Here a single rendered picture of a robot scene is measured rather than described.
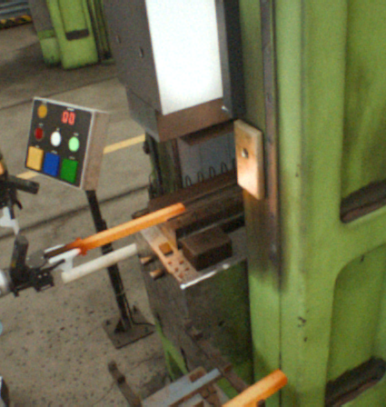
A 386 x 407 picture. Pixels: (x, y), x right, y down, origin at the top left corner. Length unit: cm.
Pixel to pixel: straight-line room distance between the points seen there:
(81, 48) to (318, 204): 533
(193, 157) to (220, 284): 47
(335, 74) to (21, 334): 215
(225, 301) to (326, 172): 59
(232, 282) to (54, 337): 137
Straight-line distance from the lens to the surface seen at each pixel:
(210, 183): 164
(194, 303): 144
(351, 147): 118
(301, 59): 94
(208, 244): 139
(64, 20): 620
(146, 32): 116
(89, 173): 179
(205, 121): 134
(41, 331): 270
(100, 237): 144
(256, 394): 111
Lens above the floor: 186
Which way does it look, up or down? 35 degrees down
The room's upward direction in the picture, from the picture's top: 8 degrees counter-clockwise
